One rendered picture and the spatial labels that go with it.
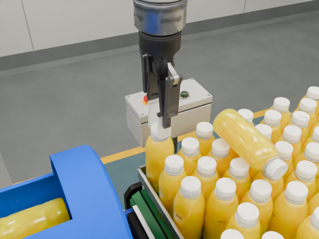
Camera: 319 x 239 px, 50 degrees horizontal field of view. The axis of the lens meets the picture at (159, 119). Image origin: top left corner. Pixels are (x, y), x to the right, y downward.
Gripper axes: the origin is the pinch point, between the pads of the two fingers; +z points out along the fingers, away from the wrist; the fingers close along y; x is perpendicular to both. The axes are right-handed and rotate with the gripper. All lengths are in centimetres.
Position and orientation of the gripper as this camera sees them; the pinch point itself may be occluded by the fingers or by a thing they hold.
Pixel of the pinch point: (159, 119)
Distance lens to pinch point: 72.4
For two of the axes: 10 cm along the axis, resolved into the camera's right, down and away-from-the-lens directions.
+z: 0.0, 7.9, 6.1
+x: 8.9, -2.7, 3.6
